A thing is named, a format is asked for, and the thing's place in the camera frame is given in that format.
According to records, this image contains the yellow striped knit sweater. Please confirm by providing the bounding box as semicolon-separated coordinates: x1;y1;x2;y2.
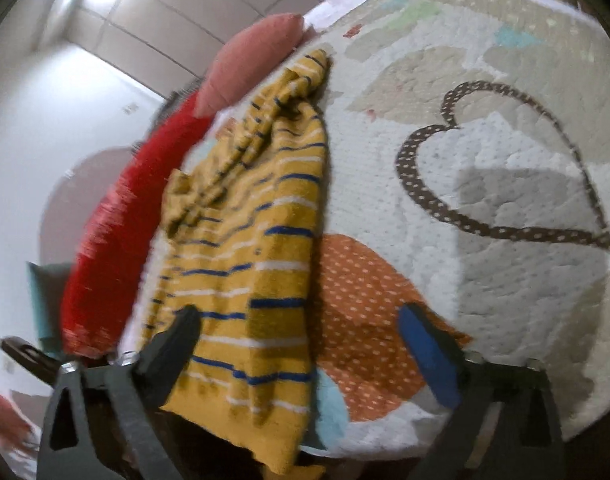
142;49;330;474

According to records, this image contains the red floral long pillow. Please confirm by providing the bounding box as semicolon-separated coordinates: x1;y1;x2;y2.
60;89;215;360

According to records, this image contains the teal cushion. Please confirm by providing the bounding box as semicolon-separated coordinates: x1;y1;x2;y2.
26;262;72;358

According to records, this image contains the arched beige headboard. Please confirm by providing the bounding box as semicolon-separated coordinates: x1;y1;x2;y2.
37;146;133;264

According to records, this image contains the patchwork heart quilt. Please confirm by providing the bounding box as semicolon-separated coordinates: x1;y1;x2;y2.
303;0;610;460

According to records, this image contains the grey knit blanket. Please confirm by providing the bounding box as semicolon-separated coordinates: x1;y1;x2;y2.
130;76;205;156

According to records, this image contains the beige glossy wardrobe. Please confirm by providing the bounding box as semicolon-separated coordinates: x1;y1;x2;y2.
32;0;325;103

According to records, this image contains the wall light switch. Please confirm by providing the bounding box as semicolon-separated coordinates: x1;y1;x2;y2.
123;103;139;115

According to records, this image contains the pink corduroy pillow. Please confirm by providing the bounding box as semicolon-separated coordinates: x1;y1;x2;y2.
194;13;305;117

